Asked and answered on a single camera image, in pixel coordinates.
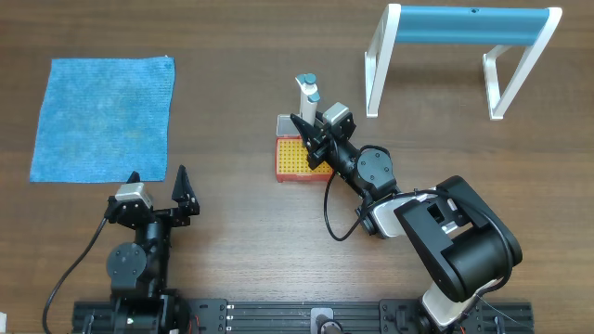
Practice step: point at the blue cloth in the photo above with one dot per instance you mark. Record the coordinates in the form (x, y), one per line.
(102, 120)

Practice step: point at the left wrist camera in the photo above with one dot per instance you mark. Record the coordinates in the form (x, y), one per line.
(133, 193)

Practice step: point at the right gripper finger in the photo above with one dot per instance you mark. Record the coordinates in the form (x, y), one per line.
(307, 134)

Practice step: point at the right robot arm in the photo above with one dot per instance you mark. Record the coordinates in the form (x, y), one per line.
(468, 260)

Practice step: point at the white and blue stand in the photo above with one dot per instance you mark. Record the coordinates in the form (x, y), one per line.
(473, 28)

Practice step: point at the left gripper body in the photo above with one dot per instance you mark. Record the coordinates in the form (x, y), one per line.
(139, 217)

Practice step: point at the red and yellow tip box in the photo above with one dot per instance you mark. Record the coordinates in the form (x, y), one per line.
(290, 160)

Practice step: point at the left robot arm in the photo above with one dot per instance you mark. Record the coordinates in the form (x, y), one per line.
(139, 260)

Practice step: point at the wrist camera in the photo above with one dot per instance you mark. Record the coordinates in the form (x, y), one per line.
(133, 193)
(336, 112)

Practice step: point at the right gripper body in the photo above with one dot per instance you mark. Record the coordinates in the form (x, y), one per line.
(335, 144)

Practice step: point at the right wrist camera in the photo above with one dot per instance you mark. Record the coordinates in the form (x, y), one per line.
(336, 112)

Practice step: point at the white pipette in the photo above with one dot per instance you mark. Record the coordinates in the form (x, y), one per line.
(307, 104)

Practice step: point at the mounting rail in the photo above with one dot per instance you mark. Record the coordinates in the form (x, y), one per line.
(278, 317)

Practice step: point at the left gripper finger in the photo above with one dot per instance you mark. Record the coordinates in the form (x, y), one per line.
(134, 177)
(184, 190)

